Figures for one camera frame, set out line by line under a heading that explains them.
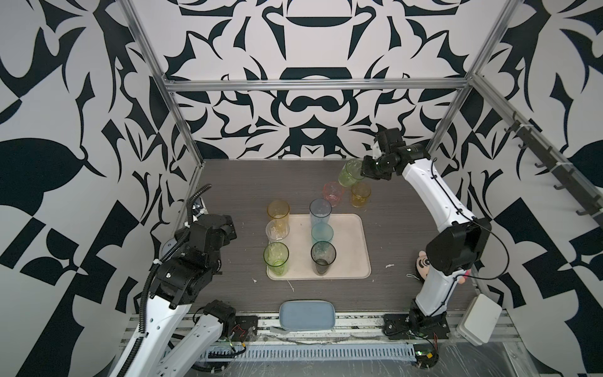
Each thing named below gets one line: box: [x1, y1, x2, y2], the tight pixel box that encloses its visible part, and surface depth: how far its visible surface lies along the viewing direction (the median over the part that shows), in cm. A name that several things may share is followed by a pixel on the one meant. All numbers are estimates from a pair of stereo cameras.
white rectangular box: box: [456, 293, 503, 347], surface depth 73 cm
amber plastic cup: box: [266, 199, 291, 223], surface depth 89 cm
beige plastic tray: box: [266, 213, 372, 281], surface depth 91 cm
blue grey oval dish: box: [278, 299, 337, 331], surface depth 76 cm
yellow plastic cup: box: [350, 181, 372, 209], surface depth 101 cm
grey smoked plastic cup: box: [310, 240, 337, 276], surface depth 81 cm
